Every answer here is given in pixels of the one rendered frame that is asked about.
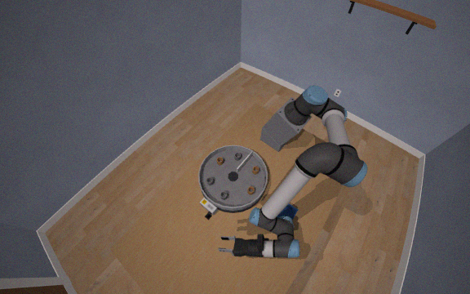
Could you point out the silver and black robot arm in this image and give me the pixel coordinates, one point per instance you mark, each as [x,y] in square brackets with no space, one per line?
[336,159]

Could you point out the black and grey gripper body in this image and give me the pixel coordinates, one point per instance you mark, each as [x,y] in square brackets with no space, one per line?
[248,247]

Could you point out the blue open crate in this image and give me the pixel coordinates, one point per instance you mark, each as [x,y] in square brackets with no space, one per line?
[288,211]

